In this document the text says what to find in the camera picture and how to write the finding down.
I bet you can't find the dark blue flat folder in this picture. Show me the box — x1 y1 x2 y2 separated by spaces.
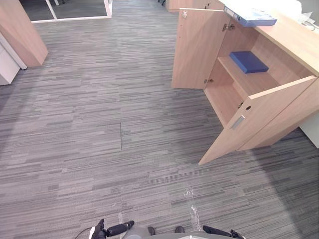
229 50 270 74

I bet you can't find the wooden right cabinet door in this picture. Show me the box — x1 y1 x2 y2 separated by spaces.
198 75 319 166

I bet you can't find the white glass partition frame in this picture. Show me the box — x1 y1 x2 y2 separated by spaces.
18 0 113 24

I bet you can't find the wooden office cabinet body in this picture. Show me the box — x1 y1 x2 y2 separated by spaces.
203 0 319 152

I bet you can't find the wooden cabinet door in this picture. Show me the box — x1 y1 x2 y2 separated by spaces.
198 75 319 166
171 7 226 90

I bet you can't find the wooden left cabinet door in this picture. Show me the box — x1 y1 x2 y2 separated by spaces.
171 7 226 90

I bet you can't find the white plastic bag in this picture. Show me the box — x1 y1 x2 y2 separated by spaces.
271 0 319 22

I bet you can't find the grey robot torso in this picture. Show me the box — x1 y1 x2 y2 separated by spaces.
123 228 207 239

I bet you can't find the white drawer pedestal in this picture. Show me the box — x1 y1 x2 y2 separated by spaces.
0 37 21 87

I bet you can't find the white desk panel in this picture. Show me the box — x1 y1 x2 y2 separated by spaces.
298 120 319 150

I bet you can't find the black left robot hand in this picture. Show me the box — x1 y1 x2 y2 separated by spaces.
89 219 136 239

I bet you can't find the clear plastic strip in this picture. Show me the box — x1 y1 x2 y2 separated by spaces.
182 187 203 232

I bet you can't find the blue ring binder folder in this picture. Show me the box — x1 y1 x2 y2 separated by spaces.
223 6 278 27

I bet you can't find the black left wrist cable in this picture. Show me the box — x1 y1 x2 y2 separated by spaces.
76 227 95 239

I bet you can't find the silver recessed door handle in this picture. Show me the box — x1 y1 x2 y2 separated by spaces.
230 115 246 130

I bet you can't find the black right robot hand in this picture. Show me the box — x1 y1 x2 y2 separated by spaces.
202 225 246 239

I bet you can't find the thin black cable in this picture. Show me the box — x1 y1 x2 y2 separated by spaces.
302 18 318 32

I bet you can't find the wooden cabinet shelf board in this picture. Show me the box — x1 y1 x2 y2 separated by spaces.
217 55 281 97

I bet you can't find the wooden background cabinet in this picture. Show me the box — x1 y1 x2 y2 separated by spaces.
165 0 225 13

